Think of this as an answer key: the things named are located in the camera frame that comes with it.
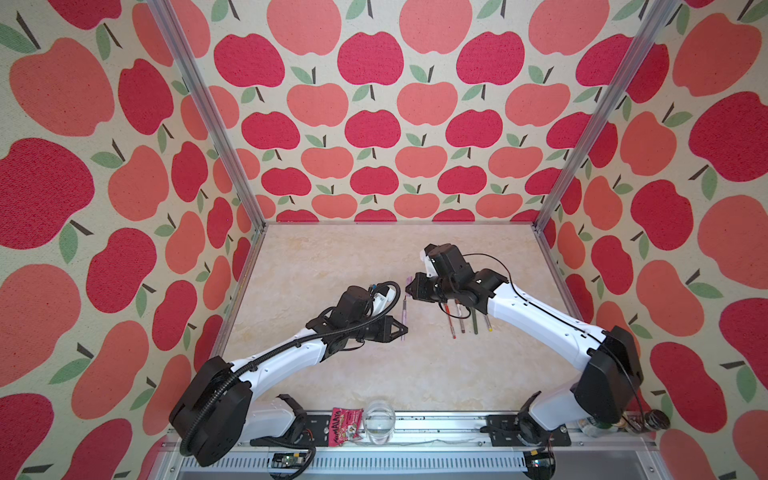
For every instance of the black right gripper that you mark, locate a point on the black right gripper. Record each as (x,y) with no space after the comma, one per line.
(416,290)

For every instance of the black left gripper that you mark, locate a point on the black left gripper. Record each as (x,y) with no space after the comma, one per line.
(385,334)

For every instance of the pink pen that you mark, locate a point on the pink pen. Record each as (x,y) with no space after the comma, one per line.
(403,318)

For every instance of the red pen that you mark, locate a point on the red pen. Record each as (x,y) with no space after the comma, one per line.
(445,307)

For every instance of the green pen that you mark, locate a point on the green pen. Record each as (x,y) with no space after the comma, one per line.
(474,321)

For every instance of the white silver pen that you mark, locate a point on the white silver pen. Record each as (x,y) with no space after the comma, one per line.
(460,315)

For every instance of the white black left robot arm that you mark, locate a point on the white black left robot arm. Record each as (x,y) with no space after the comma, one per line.
(220,406)

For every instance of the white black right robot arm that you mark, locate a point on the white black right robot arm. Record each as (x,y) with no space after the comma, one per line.
(607,361)

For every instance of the clear glass bowl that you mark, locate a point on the clear glass bowl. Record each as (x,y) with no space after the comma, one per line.
(379,419)

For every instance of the pink snack packet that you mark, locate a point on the pink snack packet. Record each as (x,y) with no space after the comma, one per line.
(344,426)

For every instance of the green drink can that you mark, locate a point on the green drink can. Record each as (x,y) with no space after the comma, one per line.
(595,429)

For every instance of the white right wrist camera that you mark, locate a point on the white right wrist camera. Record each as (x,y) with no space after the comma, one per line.
(428,264)

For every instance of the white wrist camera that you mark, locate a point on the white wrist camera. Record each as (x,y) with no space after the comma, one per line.
(428,264)
(384,297)

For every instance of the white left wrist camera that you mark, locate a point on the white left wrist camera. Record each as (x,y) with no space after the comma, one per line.
(384,297)

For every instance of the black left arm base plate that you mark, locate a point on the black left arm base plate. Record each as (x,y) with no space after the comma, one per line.
(306,430)

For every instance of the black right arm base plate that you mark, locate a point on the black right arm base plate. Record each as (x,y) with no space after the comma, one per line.
(508,430)

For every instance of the aluminium left rear frame post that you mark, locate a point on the aluminium left rear frame post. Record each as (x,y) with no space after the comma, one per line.
(170,27)

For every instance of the aluminium frame post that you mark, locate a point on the aluminium frame post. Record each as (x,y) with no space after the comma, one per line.
(170,27)
(653,23)

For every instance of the aluminium right rear frame post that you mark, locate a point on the aluminium right rear frame post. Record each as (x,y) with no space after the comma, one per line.
(653,23)

